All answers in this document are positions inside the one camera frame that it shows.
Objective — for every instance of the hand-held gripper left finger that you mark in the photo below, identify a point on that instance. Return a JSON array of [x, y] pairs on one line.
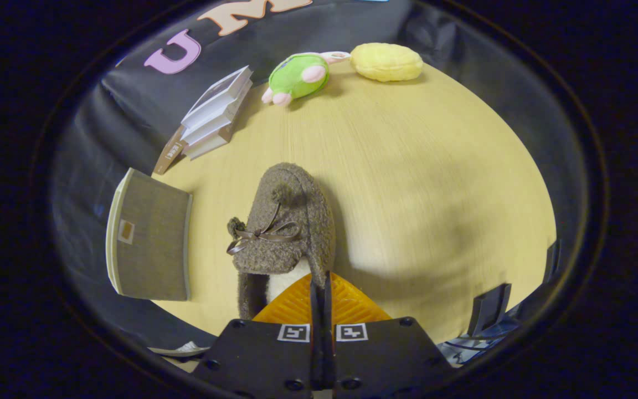
[[258, 354]]

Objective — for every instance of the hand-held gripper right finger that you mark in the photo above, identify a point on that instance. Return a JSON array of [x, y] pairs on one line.
[[385, 354]]

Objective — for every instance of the brown fuzzy shoe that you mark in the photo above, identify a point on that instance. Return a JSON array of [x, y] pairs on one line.
[[291, 221]]

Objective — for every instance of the grey fabric storage box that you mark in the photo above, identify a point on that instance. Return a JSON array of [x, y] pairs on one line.
[[153, 238]]

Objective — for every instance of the dark grey plastic part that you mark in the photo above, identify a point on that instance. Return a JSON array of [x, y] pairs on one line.
[[488, 307]]

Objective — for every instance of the pale brown book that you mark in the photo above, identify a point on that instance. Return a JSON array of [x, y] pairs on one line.
[[208, 145]]

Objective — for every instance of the flat dark brown book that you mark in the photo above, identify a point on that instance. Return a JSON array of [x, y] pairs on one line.
[[169, 151]]

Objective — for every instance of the plain white book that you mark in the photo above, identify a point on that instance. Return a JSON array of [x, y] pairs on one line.
[[211, 128]]

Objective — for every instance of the green and pink plush toy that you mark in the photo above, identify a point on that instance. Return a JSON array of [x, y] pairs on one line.
[[297, 77]]

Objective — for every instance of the yellow fluffy plush toy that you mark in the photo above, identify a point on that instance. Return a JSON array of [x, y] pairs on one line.
[[386, 62]]

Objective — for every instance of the black backdrop cloth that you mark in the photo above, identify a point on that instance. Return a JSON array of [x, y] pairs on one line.
[[297, 33]]

